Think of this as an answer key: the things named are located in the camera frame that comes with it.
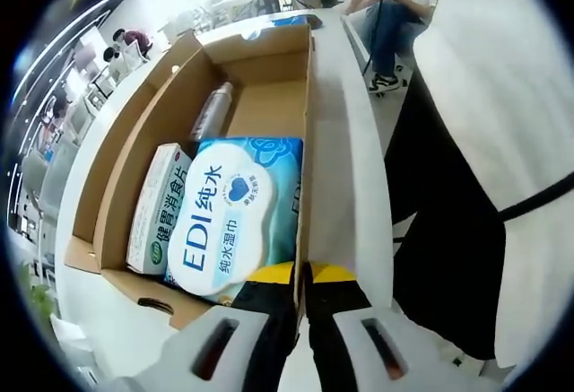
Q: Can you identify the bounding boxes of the brown cardboard shoe box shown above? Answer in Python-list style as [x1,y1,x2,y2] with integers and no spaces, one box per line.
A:
[64,22,315,331]

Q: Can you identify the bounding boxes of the person's white shirt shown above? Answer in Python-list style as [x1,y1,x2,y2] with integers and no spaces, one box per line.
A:
[403,0,574,379]

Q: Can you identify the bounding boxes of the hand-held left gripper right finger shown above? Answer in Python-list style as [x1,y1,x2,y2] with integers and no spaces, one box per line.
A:
[303,261,499,392]

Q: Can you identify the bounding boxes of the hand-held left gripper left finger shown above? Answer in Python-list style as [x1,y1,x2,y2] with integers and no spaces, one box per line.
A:
[96,262,300,392]

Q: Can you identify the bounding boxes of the person's black trousers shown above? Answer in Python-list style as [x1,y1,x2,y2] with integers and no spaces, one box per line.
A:
[383,66,510,362]

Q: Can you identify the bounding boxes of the black hanging cable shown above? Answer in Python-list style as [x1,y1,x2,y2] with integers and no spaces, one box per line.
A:
[362,0,391,74]

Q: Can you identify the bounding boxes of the black cable on shirt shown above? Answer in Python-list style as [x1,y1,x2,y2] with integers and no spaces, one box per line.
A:
[497,180,574,222]

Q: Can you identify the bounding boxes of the blue soft wet wipes pack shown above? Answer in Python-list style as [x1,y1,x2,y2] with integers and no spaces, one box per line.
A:
[163,135,305,308]

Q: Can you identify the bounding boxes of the silver spray can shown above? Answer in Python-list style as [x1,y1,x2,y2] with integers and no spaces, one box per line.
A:
[190,81,235,142]

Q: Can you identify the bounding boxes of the white medicine box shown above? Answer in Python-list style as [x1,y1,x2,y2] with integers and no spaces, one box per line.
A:
[125,142,194,276]

